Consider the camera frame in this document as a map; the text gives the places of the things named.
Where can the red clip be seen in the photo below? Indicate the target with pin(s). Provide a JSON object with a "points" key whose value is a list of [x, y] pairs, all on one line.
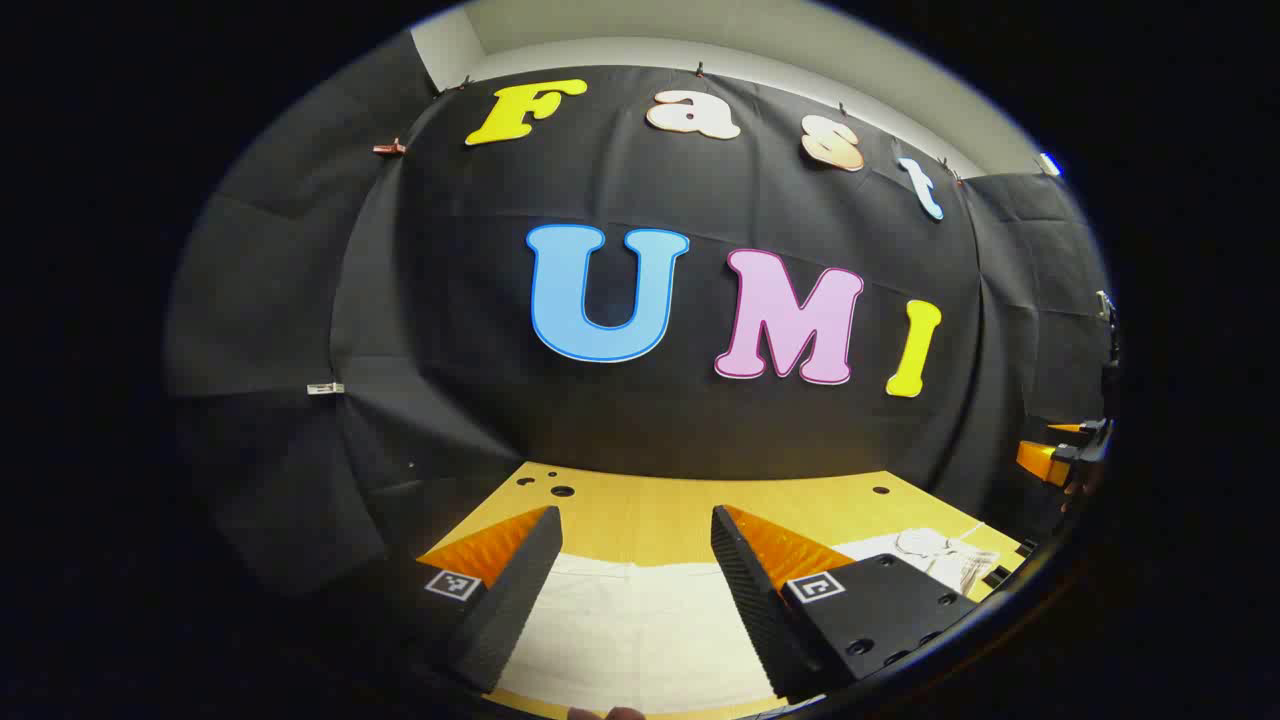
{"points": [[390, 148]]}

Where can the white metal clip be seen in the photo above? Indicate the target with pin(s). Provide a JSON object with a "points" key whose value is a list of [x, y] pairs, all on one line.
{"points": [[325, 388]]}

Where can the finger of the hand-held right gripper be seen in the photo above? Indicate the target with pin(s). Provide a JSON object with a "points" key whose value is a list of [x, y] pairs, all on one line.
{"points": [[1066, 428], [1040, 462]]}

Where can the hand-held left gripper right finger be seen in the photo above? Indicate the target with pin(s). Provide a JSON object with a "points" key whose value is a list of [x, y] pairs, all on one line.
{"points": [[750, 600]]}

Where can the black backdrop cloth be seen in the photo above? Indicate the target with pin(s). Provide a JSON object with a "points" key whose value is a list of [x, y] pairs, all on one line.
{"points": [[450, 300]]}

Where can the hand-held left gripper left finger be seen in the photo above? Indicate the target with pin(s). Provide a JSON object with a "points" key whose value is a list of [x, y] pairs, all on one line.
{"points": [[515, 600]]}

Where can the white jeans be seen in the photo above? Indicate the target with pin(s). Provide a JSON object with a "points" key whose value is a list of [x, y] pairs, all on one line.
{"points": [[640, 630]]}

